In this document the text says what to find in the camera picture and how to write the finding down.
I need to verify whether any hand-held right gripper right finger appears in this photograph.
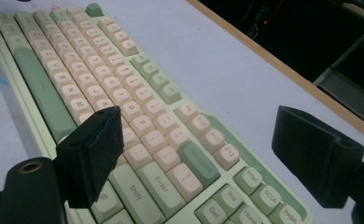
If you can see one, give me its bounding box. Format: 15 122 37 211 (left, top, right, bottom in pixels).
271 105 364 210

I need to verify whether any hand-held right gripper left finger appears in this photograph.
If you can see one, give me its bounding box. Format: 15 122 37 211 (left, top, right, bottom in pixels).
54 105 125 210

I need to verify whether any green and cream keyboard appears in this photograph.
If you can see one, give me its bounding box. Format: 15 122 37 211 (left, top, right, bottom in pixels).
0 2 315 224

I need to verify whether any black device with red light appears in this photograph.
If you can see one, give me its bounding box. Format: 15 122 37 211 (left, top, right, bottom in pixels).
248 6 281 40

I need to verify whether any white desk frame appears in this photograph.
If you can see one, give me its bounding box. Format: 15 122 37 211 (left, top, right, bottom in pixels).
312 0 364 133

